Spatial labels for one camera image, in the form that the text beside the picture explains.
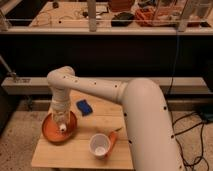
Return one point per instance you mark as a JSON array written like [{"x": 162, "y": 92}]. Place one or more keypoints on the white cloth-wrapped gripper body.
[{"x": 60, "y": 111}]

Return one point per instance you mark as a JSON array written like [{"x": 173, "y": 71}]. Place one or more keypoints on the small white bottle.
[{"x": 62, "y": 127}]

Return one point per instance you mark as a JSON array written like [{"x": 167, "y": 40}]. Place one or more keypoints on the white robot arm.
[{"x": 149, "y": 127}]

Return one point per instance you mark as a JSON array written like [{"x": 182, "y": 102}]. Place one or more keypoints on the orange ceramic bowl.
[{"x": 52, "y": 133}]

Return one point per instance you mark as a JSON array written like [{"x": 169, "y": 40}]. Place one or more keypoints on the blue sponge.
[{"x": 84, "y": 107}]

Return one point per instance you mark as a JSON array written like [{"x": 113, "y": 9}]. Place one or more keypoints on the wooden board table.
[{"x": 74, "y": 153}]

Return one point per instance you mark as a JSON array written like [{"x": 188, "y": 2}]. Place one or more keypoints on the white cup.
[{"x": 99, "y": 145}]

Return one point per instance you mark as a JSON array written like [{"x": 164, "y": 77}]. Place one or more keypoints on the orange carrot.
[{"x": 113, "y": 136}]

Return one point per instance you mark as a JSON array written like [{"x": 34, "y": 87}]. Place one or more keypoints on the metal clamp stand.
[{"x": 12, "y": 74}]

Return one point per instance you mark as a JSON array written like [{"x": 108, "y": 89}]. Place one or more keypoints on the black tray on bench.
[{"x": 122, "y": 19}]

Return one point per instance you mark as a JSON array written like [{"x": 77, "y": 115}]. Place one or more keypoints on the orange box on bench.
[{"x": 144, "y": 17}]

